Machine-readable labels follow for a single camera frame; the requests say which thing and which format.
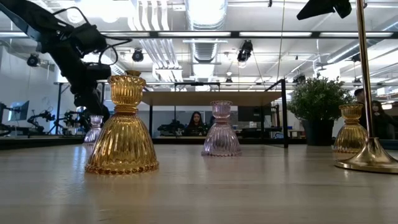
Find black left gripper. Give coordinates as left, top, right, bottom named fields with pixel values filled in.
left=46, top=42, right=111, bottom=124

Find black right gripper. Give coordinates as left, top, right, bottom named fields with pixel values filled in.
left=296, top=0, right=353, bottom=21

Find pink glass candle holder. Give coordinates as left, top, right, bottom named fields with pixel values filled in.
left=201, top=100, right=243, bottom=157
left=83, top=114, right=104, bottom=144

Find amber glass candle holder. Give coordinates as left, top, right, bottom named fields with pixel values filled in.
left=84, top=74, right=160, bottom=175
left=333, top=103, right=369, bottom=154

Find tall brass candlestick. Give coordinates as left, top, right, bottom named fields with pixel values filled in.
left=334, top=0, right=398, bottom=174

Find black ceiling spotlight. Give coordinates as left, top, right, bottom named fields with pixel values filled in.
left=26, top=53, right=41, bottom=68
left=131, top=48, right=145, bottom=63
left=236, top=39, right=254, bottom=65

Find background computer monitor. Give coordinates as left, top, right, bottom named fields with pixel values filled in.
left=7, top=100, right=30, bottom=122

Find green potted plant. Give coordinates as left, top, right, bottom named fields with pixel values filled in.
left=286, top=74, right=357, bottom=147

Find person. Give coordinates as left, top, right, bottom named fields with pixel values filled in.
left=185, top=111, right=209, bottom=137
left=353, top=88, right=368, bottom=130
left=369, top=100, right=398, bottom=140

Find wooden shelf black metal legs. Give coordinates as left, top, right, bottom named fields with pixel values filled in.
left=141, top=78, right=289, bottom=149

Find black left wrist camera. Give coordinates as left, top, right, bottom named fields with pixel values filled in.
left=84, top=62, right=112, bottom=82

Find black background rig frame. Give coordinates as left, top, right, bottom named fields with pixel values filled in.
left=53, top=80, right=108, bottom=135

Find thin hanging cable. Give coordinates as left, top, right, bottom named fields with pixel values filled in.
left=275, top=0, right=286, bottom=82

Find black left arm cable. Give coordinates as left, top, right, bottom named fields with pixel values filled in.
left=51, top=5, right=134, bottom=67

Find black aluminium frame rail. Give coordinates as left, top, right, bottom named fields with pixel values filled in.
left=0, top=136, right=398, bottom=151

